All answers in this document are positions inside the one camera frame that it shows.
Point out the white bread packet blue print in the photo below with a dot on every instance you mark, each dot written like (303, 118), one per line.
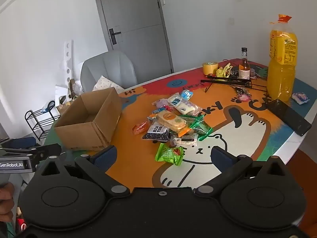
(176, 100)

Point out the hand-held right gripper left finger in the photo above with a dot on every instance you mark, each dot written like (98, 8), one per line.
(106, 157)

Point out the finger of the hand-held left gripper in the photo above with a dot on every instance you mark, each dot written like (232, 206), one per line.
(22, 142)
(48, 151)

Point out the white perforated board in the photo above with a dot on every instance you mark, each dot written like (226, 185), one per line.
(67, 59)

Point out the green transparent snack packet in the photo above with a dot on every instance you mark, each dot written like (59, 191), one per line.
(201, 127)

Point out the small red candy packet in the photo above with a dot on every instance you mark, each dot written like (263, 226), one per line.
(168, 108)

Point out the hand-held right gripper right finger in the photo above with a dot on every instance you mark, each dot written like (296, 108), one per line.
(220, 159)

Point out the person's left hand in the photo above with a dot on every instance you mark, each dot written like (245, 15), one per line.
(6, 203)

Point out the clear packet with white cake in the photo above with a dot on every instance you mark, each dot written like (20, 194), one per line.
(185, 140)

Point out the large orange juice bottle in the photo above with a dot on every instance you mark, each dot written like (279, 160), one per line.
(282, 67)

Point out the small orange snack packet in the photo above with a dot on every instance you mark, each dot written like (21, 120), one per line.
(140, 128)

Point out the plain white bread packet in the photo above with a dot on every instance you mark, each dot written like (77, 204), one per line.
(188, 107)

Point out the black and white snack packet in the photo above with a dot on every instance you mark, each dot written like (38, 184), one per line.
(156, 132)

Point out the dotted white cushion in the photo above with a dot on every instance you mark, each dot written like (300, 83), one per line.
(106, 84)

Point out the yellow cracker packet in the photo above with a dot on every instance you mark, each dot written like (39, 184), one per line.
(171, 120)

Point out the blue and white wrapped packet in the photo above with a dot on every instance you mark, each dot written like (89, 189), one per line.
(300, 98)

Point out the printed cartoon table mat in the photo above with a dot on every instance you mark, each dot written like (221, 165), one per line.
(138, 153)

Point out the small blue cup snack packet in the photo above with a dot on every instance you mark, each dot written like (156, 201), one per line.
(187, 94)

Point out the grey door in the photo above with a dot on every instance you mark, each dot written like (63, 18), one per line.
(133, 22)

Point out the black phone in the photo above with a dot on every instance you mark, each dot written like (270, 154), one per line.
(288, 116)

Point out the small glass bottle amber liquid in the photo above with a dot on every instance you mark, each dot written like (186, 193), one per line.
(244, 69)

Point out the grey chair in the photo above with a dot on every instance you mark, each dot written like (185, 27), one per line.
(109, 67)

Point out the brown cardboard box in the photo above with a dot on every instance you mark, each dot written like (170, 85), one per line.
(79, 131)

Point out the yellow tape roll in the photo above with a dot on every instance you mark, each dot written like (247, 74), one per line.
(210, 67)

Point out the yellow plastic bag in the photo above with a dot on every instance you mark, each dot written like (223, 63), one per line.
(223, 71)

